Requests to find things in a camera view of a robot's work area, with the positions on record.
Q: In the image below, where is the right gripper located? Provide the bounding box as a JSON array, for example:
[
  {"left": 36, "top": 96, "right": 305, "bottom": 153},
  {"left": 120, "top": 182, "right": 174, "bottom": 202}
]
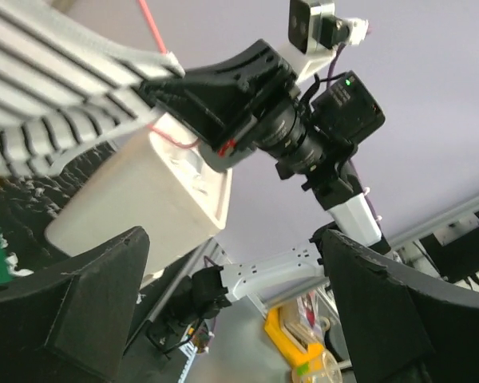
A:
[{"left": 137, "top": 39, "right": 386, "bottom": 192}]

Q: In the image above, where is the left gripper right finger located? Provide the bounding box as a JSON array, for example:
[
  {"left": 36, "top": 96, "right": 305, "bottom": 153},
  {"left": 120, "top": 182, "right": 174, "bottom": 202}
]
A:
[{"left": 319, "top": 231, "right": 479, "bottom": 382}]

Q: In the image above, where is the pink wire hanger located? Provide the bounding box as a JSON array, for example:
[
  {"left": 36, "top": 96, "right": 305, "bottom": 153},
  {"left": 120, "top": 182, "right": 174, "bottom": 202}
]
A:
[{"left": 137, "top": 0, "right": 203, "bottom": 151}]

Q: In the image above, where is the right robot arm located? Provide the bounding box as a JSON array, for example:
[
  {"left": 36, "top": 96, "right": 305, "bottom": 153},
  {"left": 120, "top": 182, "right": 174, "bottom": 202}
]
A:
[{"left": 137, "top": 40, "right": 386, "bottom": 247}]

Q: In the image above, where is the white foam box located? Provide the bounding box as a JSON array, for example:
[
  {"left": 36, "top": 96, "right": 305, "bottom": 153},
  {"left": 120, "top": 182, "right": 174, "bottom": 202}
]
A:
[{"left": 46, "top": 114, "right": 232, "bottom": 285}]

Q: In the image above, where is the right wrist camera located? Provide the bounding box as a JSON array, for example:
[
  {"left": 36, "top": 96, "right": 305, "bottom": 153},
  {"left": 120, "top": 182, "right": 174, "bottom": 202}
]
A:
[{"left": 278, "top": 0, "right": 370, "bottom": 85}]

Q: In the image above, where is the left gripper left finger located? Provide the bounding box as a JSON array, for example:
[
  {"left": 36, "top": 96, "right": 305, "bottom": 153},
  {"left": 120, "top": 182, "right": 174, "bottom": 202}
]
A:
[{"left": 0, "top": 227, "right": 149, "bottom": 382}]

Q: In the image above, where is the striped black white tank top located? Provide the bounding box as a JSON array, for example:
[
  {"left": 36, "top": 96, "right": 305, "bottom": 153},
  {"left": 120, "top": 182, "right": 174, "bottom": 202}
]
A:
[{"left": 0, "top": 1, "right": 184, "bottom": 176}]

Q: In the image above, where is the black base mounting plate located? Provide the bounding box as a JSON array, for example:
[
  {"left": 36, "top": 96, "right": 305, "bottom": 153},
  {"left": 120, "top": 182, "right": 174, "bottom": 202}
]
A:
[{"left": 117, "top": 255, "right": 231, "bottom": 383}]

